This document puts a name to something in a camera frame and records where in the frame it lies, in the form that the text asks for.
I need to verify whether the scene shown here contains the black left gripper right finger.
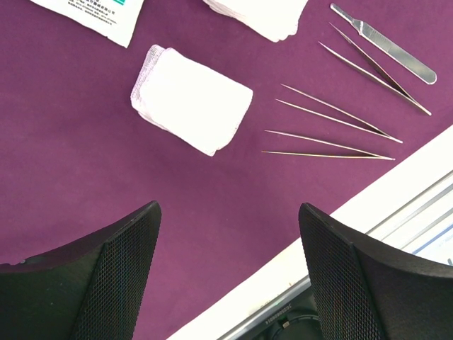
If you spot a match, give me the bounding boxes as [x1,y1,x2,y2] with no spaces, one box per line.
[299,203,452,339]

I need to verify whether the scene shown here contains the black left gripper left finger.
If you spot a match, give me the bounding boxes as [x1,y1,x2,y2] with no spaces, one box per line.
[1,201,161,339]

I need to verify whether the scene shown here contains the leftmost steel tweezers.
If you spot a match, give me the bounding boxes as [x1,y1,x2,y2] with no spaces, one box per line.
[262,130,395,162]

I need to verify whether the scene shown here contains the steel tweezers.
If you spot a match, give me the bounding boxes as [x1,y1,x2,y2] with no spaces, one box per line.
[319,23,432,116]
[276,84,403,144]
[262,130,395,162]

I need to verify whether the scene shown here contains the purple cloth mat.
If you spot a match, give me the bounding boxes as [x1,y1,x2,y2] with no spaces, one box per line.
[1,1,452,339]

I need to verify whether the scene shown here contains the left gauze pad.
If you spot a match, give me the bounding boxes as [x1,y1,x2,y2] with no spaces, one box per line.
[130,45,253,157]

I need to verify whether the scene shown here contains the gauze pad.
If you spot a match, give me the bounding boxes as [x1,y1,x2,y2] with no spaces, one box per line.
[204,0,308,43]
[130,45,253,157]

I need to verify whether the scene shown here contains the green white sachet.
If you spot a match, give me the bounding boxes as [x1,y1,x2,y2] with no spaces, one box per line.
[33,0,144,48]

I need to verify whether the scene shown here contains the middle gauze pad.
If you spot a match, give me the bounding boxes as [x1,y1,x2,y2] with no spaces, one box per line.
[204,0,308,43]

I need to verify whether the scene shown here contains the front aluminium rail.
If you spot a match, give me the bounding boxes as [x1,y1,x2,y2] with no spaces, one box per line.
[220,172,452,339]

